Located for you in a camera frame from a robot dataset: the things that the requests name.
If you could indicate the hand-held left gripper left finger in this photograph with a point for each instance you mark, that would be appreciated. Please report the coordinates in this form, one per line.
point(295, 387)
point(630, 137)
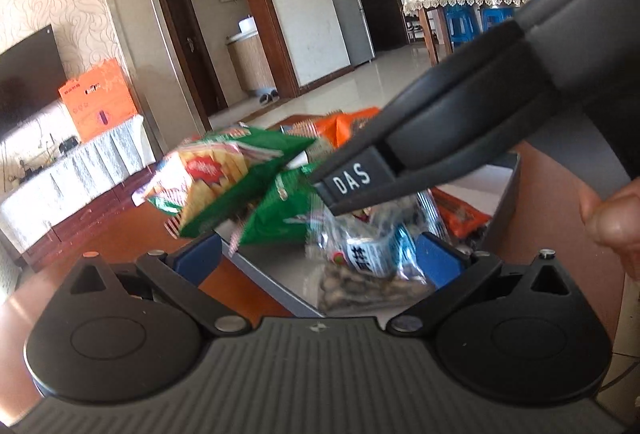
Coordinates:
point(200, 259)

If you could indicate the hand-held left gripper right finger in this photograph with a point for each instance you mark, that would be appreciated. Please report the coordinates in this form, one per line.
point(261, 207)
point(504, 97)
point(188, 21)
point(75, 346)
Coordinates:
point(436, 259)

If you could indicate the long orange bar packet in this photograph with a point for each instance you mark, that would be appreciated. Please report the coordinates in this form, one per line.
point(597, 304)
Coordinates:
point(460, 214)

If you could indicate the clear sunflower seed packet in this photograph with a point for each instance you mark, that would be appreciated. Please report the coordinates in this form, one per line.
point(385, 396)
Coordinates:
point(370, 256)

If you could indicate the green chip bag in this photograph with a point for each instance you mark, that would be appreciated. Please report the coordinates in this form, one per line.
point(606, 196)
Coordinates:
point(280, 214)
point(215, 184)

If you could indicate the grey shallow box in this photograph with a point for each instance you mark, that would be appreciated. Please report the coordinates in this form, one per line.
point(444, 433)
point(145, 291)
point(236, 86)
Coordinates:
point(280, 284)

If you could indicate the square orange snack packet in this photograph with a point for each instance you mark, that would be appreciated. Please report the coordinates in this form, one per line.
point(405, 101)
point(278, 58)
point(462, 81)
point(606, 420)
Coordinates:
point(345, 128)

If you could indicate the person's right hand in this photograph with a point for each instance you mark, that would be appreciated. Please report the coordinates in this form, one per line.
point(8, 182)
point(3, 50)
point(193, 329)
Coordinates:
point(617, 224)

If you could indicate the blue plastic stool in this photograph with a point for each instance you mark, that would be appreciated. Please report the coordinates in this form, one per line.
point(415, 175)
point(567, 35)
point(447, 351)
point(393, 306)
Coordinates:
point(462, 26)
point(497, 17)

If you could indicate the dark wooden television cabinet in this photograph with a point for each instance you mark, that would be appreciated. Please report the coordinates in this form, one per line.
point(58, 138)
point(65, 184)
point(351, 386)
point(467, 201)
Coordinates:
point(85, 224)

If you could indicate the white patterned cloth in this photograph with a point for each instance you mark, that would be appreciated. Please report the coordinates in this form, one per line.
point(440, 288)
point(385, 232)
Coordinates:
point(75, 184)

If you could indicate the grey refrigerator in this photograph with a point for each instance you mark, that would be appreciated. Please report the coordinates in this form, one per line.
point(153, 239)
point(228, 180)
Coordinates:
point(347, 8)

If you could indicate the black set-top box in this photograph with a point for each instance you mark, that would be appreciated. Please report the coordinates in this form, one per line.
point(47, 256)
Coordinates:
point(68, 145)

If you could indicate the pair of slippers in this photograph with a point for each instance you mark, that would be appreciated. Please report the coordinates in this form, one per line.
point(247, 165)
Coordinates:
point(270, 97)

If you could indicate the orange cardboard gift box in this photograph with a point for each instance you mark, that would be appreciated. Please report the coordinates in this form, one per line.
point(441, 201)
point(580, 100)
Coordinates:
point(97, 101)

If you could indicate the wooden kitchen cabinet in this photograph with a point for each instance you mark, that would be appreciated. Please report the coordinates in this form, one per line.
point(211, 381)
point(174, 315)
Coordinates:
point(252, 63)

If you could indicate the dark wooden door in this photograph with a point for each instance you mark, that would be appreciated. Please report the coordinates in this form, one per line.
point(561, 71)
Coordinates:
point(192, 38)

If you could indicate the white pot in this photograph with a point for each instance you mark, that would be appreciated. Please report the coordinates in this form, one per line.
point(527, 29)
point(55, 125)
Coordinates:
point(248, 24)

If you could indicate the black flat television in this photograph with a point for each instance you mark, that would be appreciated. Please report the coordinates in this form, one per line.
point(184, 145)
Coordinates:
point(27, 83)

